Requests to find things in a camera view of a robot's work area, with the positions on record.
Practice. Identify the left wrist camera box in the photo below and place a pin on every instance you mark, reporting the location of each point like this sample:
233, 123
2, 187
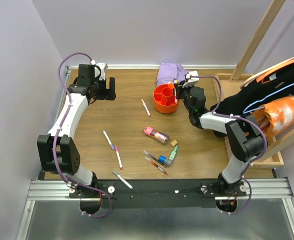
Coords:
100, 71

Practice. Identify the orange round organizer container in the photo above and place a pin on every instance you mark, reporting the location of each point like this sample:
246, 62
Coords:
164, 99

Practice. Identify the aluminium extrusion rail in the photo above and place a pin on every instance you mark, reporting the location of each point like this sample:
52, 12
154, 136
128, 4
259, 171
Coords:
57, 190

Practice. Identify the yellow capped white marker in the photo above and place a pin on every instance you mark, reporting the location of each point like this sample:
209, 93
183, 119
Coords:
177, 100

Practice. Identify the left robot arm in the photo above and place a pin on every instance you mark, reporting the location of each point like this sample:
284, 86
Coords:
57, 151

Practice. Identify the purple ink clear pen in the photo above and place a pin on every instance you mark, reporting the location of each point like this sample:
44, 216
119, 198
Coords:
153, 158

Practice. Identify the pink capped clear pencil tube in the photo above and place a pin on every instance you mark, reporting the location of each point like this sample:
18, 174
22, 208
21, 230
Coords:
158, 136

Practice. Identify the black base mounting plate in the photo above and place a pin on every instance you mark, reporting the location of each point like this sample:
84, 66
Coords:
155, 193

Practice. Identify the orange white bag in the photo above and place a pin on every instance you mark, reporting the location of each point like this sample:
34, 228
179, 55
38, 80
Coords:
276, 116

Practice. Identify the peach capped white marker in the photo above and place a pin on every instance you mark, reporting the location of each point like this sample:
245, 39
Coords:
146, 108

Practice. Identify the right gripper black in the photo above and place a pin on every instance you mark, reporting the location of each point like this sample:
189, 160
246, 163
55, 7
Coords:
179, 88

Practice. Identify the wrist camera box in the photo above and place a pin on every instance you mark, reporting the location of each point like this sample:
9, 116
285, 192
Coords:
191, 78
100, 71

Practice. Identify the grey silver marker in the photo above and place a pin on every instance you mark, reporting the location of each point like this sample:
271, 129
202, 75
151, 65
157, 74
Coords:
123, 180

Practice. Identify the black garment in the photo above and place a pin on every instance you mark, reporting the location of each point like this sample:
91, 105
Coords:
272, 85

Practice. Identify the orange black highlighter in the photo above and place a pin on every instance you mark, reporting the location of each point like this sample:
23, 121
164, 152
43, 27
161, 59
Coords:
170, 85

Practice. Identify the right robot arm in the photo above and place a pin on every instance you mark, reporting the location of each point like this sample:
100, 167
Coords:
202, 118

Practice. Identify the blue capped grey glue stick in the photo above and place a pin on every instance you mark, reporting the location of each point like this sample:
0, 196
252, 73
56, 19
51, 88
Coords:
166, 161

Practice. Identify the small tan eraser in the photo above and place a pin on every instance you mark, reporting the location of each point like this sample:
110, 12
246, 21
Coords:
174, 142

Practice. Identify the wooden tray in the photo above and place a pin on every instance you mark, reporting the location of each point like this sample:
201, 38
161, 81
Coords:
243, 141

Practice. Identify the wooden rack frame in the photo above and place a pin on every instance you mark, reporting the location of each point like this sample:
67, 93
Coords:
235, 81

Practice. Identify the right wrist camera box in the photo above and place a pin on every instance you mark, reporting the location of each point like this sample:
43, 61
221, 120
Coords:
191, 78

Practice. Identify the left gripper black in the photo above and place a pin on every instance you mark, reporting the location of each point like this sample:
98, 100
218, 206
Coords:
108, 94

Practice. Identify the pink capped white marker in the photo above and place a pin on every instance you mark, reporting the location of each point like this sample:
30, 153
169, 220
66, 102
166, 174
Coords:
118, 157

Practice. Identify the red ink pen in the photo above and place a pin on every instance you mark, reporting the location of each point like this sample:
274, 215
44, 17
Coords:
155, 165

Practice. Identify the purple crumpled cloth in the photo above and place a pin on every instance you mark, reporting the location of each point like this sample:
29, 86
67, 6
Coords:
168, 72

